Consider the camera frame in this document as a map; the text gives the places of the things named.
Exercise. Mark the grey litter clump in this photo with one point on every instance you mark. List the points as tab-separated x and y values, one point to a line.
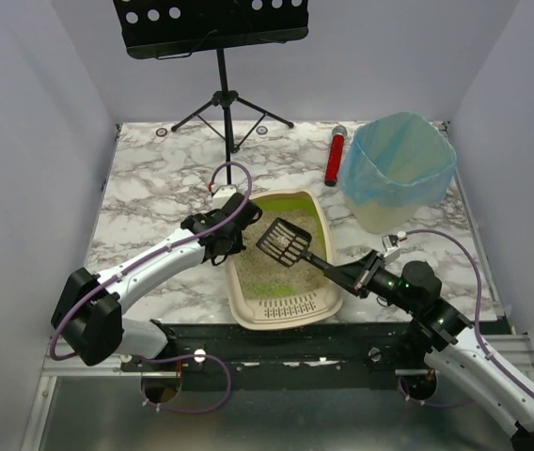
281	241

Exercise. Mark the red microphone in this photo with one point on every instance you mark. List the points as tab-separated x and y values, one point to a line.
338	137

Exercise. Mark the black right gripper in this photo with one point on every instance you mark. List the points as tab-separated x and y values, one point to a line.
365	271

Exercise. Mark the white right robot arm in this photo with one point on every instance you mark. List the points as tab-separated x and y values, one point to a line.
447	341

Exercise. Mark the black music stand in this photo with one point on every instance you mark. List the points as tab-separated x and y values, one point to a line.
171	30

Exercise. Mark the bin with blue bag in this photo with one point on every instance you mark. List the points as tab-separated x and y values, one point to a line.
394	166

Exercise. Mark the beige green litter box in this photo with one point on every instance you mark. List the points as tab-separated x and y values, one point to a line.
264	295

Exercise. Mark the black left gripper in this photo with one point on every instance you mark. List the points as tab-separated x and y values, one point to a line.
228	233

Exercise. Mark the black mounting base rail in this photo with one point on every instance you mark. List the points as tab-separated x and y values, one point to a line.
318	356

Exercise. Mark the left table grommet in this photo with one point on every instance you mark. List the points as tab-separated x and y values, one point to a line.
161	131

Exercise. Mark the black litter scoop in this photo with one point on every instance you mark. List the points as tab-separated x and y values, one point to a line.
297	250

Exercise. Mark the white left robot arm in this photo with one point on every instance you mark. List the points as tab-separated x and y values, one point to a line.
90	313

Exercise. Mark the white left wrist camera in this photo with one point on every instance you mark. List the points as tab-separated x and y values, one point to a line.
222	194

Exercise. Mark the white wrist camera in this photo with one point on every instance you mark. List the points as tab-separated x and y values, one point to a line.
392	245
222	194

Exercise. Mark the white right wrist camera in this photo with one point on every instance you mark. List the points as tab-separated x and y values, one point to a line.
392	245

